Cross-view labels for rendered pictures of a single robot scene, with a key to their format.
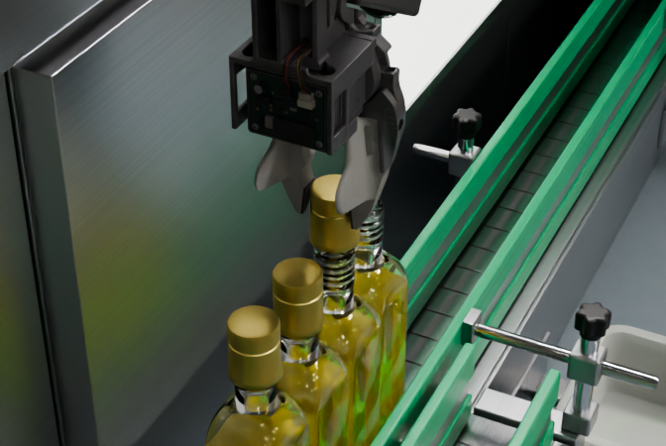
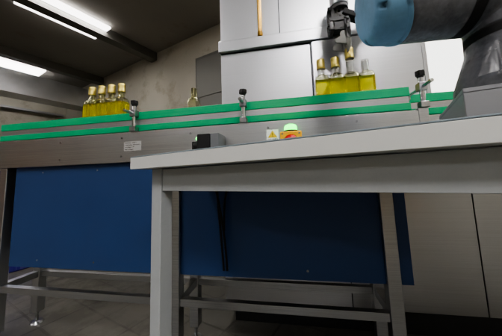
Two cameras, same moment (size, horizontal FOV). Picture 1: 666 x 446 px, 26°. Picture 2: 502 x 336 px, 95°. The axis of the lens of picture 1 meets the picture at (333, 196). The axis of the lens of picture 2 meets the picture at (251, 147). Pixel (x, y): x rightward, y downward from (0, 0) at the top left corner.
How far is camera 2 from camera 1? 1.32 m
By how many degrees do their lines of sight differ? 81
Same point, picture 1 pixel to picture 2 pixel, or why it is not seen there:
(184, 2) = not seen: hidden behind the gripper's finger
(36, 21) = (311, 36)
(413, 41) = (451, 79)
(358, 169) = (342, 36)
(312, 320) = (333, 63)
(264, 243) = not seen: hidden behind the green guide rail
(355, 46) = (340, 16)
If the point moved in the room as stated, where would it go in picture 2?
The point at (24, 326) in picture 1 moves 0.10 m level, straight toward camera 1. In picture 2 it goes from (308, 81) to (292, 77)
